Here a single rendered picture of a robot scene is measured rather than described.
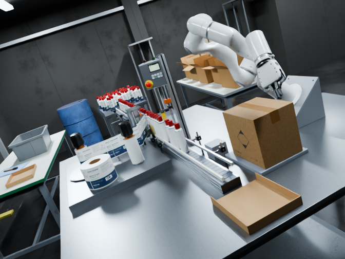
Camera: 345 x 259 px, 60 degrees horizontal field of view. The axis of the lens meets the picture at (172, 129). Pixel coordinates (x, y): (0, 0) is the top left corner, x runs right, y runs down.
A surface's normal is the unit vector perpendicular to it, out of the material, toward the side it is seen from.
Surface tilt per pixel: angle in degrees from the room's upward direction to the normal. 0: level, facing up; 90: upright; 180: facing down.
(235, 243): 0
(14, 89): 90
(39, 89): 90
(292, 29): 90
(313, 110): 90
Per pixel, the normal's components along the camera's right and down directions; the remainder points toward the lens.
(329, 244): -0.31, -0.90
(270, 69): -0.73, -0.04
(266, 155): 0.33, 0.18
